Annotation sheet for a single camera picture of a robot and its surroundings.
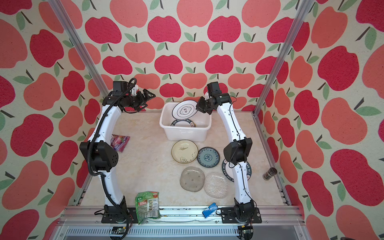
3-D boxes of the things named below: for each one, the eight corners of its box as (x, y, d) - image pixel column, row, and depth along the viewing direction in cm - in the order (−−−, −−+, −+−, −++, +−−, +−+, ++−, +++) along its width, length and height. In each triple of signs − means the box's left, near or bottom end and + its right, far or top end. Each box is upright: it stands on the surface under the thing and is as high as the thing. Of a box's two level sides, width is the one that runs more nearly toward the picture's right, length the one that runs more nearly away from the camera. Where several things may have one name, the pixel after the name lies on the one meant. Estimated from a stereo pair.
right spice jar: (263, 180, 87) (271, 173, 79) (261, 174, 90) (268, 167, 82) (270, 180, 87) (278, 173, 79) (268, 174, 90) (275, 167, 82)
